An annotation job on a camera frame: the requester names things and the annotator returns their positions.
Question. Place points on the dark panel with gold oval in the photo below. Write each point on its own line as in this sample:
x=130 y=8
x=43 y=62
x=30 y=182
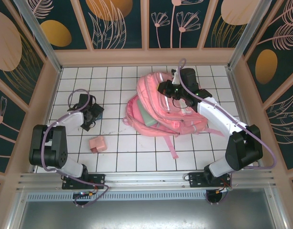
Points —
x=74 y=23

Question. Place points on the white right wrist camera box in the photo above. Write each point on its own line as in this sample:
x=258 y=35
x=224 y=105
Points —
x=176 y=77

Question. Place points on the small circuit board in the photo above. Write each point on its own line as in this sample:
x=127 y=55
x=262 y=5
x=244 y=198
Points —
x=84 y=194

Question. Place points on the dark panel with flower outlines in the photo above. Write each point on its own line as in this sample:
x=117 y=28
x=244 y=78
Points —
x=172 y=35

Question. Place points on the dark panel, pale disc, fronds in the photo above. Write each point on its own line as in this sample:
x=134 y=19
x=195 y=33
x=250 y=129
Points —
x=215 y=23

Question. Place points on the mint green hard case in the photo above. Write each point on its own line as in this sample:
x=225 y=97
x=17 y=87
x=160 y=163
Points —
x=147 y=117

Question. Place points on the dark panel with small flower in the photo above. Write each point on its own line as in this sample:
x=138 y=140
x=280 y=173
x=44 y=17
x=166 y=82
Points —
x=5 y=119

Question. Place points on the dark panel with leaf outlines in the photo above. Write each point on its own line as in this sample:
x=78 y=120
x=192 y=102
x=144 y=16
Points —
x=132 y=28

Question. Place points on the dark panel, large pale disc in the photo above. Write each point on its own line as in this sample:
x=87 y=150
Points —
x=24 y=66

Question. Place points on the pink school backpack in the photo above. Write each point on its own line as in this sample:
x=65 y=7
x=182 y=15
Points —
x=184 y=121

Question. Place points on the dark panel with feather outlines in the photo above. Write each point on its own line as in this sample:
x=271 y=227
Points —
x=286 y=119

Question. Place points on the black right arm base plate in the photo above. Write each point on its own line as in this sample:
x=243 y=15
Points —
x=196 y=181

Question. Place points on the aluminium corner post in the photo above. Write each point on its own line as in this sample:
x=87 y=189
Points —
x=41 y=40
x=246 y=35

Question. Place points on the yellow power connector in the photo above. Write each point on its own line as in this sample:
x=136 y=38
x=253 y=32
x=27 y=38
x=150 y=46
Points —
x=223 y=190

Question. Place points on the grey metal sheet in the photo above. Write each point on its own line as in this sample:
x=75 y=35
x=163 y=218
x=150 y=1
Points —
x=136 y=214

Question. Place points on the pink small box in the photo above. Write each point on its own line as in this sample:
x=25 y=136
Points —
x=97 y=144

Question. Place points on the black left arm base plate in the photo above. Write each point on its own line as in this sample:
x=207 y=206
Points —
x=99 y=181

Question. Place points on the dark panel oval and feather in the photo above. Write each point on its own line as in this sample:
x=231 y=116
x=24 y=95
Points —
x=284 y=59

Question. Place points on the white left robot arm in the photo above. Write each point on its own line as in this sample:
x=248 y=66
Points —
x=70 y=120

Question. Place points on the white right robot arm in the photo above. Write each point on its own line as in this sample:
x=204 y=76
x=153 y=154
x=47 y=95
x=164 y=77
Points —
x=217 y=114

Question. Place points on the aluminium mounting rail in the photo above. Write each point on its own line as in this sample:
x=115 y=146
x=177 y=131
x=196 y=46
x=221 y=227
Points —
x=148 y=182

